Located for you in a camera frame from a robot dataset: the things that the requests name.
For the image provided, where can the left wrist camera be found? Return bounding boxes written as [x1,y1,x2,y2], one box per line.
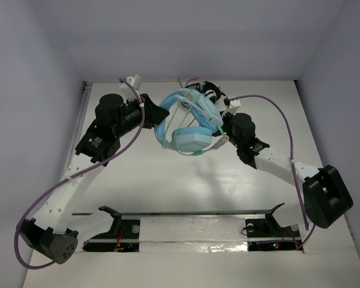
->
[120,74,142,99]

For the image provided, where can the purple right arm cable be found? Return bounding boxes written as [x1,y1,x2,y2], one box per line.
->
[230,94,316,251]

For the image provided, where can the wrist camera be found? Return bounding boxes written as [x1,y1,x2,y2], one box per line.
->
[120,74,142,99]
[222,96,241,117]

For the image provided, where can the light blue headphones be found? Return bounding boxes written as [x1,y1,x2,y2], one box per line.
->
[154,88,223,156]

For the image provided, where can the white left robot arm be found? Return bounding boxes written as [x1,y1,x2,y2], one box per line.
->
[14,94,169,269]

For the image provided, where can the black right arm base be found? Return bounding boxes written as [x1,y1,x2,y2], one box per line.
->
[240,203,302,252]

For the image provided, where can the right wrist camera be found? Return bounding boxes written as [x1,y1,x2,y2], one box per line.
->
[222,96,241,117]

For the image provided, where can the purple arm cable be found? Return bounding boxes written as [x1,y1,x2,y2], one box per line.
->
[15,77,146,269]
[230,94,316,251]

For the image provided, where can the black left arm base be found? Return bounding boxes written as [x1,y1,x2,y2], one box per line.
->
[83,206,140,253]

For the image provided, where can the black and white headphones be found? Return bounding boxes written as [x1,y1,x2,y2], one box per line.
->
[178,77,227,104]

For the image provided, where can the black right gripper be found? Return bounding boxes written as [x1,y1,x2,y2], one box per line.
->
[199,108,242,149]

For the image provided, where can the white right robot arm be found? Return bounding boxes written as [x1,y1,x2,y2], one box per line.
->
[223,113,353,229]

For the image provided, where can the silver tape strip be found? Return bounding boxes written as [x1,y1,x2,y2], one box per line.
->
[139,216,248,253]

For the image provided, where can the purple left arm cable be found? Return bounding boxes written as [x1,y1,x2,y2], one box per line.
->
[15,77,146,269]

